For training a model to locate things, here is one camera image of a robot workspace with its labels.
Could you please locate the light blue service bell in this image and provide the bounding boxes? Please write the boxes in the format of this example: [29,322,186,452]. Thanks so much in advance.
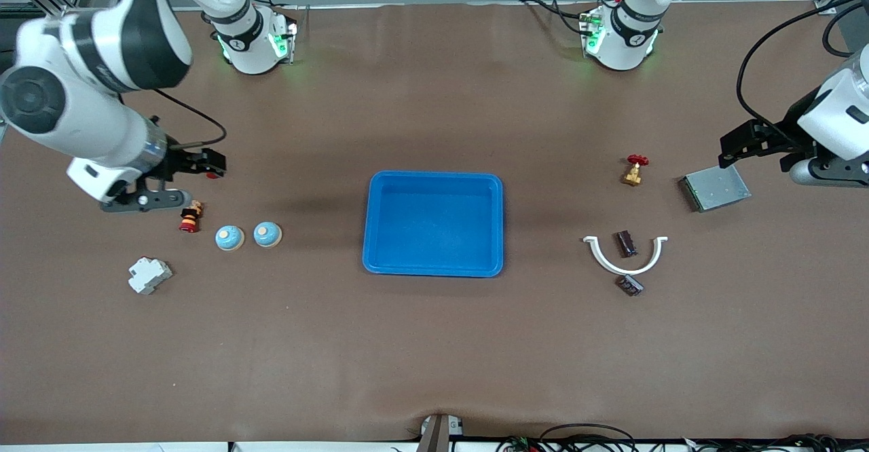
[215,225,246,252]
[253,221,284,249]

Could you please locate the red yellow push button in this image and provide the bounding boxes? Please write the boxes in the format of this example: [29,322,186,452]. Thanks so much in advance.
[179,200,204,234]

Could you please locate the grey metal box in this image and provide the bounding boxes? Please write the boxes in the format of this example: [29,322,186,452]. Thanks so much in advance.
[679,164,752,213]

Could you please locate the white circuit breaker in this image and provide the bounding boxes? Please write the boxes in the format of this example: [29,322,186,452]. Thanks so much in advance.
[128,257,173,296]

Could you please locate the green lit base connector box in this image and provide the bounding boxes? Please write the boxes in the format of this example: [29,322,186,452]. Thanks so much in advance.
[578,5,606,56]
[268,18,299,66]

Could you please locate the white curved pipe clip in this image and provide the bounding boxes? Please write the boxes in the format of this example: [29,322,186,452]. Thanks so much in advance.
[583,235,669,276]

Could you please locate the blue plastic tray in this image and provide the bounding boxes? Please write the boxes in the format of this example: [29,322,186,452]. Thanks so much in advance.
[361,170,505,278]

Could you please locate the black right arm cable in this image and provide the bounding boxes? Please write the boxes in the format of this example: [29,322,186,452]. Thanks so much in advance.
[153,88,228,149]

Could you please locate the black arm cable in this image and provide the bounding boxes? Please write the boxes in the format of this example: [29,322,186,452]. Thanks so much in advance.
[153,88,228,149]
[737,1,859,142]

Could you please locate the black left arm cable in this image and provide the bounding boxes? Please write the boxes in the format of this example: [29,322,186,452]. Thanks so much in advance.
[737,1,859,142]

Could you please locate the brass valve red handle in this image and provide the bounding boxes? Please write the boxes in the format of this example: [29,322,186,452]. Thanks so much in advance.
[621,154,650,187]

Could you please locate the black cable bundle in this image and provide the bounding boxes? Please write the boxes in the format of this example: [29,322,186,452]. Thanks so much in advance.
[496,423,869,452]

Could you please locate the grey metal camera bracket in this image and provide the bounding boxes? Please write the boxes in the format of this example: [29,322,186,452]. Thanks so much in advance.
[417,413,464,452]

